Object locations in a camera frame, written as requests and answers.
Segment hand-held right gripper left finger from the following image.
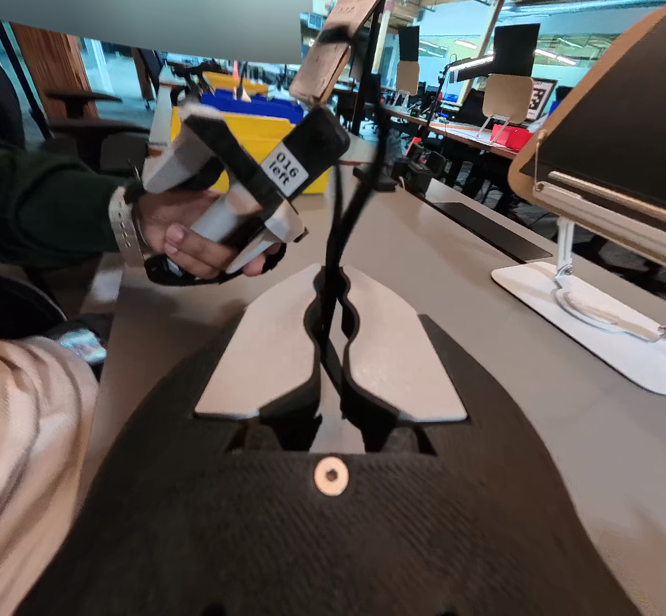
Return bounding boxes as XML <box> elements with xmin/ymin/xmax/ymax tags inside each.
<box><xmin>194</xmin><ymin>263</ymin><xmax>323</xmax><ymax>450</ymax></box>

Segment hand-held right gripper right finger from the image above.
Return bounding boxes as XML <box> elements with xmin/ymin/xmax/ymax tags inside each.
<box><xmin>340</xmin><ymin>266</ymin><xmax>468</xmax><ymax>451</ymax></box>

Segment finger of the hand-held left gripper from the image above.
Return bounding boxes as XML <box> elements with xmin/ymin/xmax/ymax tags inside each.
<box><xmin>142</xmin><ymin>105</ymin><xmax>225</xmax><ymax>194</ymax></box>
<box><xmin>225</xmin><ymin>199</ymin><xmax>309</xmax><ymax>274</ymax></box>

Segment black braided strap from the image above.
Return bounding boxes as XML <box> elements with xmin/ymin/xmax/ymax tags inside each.
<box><xmin>317</xmin><ymin>101</ymin><xmax>396</xmax><ymax>383</ymax></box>

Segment yellow plastic bin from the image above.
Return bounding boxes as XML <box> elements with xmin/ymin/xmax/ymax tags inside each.
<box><xmin>171</xmin><ymin>105</ymin><xmax>332</xmax><ymax>194</ymax></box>
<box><xmin>202</xmin><ymin>71</ymin><xmax>270</xmax><ymax>98</ymax></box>

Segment person's left hand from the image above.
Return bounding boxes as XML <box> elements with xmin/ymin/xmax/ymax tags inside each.
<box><xmin>133</xmin><ymin>191</ymin><xmax>283</xmax><ymax>280</ymax></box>

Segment cardboard panel on stand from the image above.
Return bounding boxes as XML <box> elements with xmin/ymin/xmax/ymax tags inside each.
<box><xmin>289</xmin><ymin>0</ymin><xmax>391</xmax><ymax>107</ymax></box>
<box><xmin>395</xmin><ymin>61</ymin><xmax>421</xmax><ymax>107</ymax></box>
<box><xmin>481</xmin><ymin>74</ymin><xmax>535</xmax><ymax>136</ymax></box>

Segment blue plastic bin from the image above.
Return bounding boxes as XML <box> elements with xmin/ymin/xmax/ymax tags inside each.
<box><xmin>200</xmin><ymin>88</ymin><xmax>305</xmax><ymax>125</ymax></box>

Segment grey woven wristwatch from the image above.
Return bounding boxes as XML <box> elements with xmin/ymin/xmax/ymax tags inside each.
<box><xmin>108</xmin><ymin>182</ymin><xmax>152</xmax><ymax>268</ymax></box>

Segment black office chair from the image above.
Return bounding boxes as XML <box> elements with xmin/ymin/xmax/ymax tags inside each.
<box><xmin>44</xmin><ymin>88</ymin><xmax>152</xmax><ymax>175</ymax></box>

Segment black charger device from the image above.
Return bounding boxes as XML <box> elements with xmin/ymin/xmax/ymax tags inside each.
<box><xmin>390</xmin><ymin>145</ymin><xmax>448</xmax><ymax>196</ymax></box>

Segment black vertical pole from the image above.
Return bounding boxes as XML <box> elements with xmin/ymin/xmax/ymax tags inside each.
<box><xmin>351</xmin><ymin>0</ymin><xmax>397</xmax><ymax>136</ymax></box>

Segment wooden pillar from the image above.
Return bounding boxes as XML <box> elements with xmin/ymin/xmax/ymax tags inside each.
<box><xmin>10</xmin><ymin>23</ymin><xmax>100</xmax><ymax>118</ymax></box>

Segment black flat pad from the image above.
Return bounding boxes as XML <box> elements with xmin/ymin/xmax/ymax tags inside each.
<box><xmin>433</xmin><ymin>201</ymin><xmax>553</xmax><ymax>264</ymax></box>

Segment long wooden office desk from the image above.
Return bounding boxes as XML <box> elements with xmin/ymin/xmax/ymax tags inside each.
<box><xmin>333</xmin><ymin>83</ymin><xmax>521</xmax><ymax>159</ymax></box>

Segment colourful magazine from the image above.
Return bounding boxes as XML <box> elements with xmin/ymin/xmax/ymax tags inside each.
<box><xmin>59</xmin><ymin>327</ymin><xmax>108</xmax><ymax>365</ymax></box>

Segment red plastic crate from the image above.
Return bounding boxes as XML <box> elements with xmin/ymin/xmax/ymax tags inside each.
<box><xmin>490</xmin><ymin>124</ymin><xmax>534</xmax><ymax>151</ymax></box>

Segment person's cream trousers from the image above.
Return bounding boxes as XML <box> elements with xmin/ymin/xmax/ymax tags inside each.
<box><xmin>0</xmin><ymin>335</ymin><xmax>100</xmax><ymax>616</ymax></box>

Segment white tablet stand with board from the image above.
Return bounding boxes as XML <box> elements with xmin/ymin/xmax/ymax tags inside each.
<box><xmin>492</xmin><ymin>5</ymin><xmax>666</xmax><ymax>396</ymax></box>

